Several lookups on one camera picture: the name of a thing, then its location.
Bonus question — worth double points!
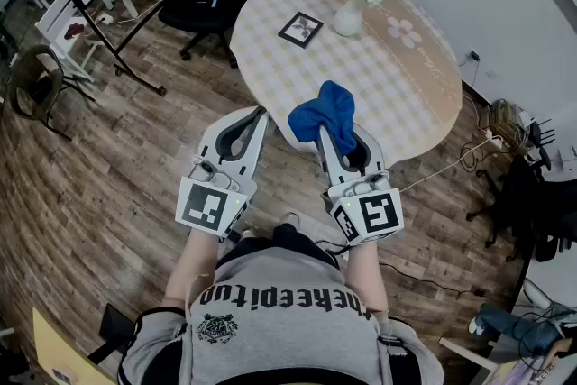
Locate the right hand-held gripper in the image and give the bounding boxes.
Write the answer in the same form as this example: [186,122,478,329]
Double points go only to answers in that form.
[316,124,406,247]

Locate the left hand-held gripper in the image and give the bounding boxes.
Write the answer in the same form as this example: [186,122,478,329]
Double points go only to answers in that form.
[174,105,270,239]

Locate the blue cloth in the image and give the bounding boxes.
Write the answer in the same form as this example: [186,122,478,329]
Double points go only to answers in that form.
[287,79,358,158]

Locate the black picture frame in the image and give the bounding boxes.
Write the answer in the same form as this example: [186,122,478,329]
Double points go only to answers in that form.
[277,11,325,50]

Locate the person's left forearm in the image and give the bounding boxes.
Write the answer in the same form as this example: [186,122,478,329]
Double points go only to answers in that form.
[161,227,226,312]

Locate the person's right forearm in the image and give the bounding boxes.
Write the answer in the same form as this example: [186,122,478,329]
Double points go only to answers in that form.
[344,238,389,315]

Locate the round checked table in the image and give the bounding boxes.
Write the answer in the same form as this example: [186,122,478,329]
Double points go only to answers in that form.
[229,0,464,170]

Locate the person's black trousers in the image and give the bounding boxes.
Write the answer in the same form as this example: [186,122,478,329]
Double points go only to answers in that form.
[215,223,346,274]

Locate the white ribbed vase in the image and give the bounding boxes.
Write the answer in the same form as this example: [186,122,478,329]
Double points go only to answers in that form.
[332,0,364,38]

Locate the white power strip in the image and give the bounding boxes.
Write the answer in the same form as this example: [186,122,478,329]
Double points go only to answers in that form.
[483,128,505,151]

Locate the brown box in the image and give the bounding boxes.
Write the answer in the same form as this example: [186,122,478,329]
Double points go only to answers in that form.
[489,98,525,143]

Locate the black armchair on castors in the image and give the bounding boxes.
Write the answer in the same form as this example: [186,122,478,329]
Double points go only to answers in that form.
[466,152,577,263]

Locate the black router with antennas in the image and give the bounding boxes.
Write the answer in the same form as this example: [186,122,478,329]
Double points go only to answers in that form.
[527,116,558,170]

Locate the person's grey printed shirt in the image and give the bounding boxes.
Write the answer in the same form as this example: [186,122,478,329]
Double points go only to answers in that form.
[117,234,445,385]

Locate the round brown wicker chair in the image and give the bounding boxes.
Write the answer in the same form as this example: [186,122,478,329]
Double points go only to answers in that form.
[8,43,96,142]

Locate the black panel on stand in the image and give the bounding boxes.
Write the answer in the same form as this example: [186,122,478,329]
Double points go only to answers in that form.
[87,303,137,365]

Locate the light wooden table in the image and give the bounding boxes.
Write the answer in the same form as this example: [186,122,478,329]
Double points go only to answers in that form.
[439,335,577,385]

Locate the white shelf rack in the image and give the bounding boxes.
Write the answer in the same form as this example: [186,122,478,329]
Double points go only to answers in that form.
[34,0,98,83]

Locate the yellow board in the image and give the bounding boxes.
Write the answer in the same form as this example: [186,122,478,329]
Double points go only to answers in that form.
[32,307,116,385]

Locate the thin white cable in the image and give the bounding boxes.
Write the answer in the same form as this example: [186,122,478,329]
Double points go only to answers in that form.
[398,134,497,196]

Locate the black floor cable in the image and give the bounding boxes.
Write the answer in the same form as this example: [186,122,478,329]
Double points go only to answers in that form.
[378,261,486,301]

